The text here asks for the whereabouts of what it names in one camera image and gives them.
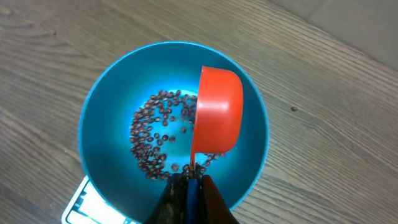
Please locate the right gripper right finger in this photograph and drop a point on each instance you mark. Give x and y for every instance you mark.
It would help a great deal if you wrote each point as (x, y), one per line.
(211, 207)

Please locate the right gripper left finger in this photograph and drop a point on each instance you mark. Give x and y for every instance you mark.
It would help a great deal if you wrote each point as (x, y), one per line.
(170, 209)

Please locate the red scoop with blue handle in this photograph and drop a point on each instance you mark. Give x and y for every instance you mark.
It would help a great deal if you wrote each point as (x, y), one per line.
(217, 125)

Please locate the red beans in bowl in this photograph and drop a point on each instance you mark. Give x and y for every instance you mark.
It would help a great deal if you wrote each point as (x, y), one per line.
(161, 133)

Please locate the white kitchen scale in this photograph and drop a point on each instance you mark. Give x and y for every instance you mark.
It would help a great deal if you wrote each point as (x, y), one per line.
(88, 207)

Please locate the blue bowl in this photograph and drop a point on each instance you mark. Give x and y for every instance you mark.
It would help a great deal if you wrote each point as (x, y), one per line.
(103, 136)

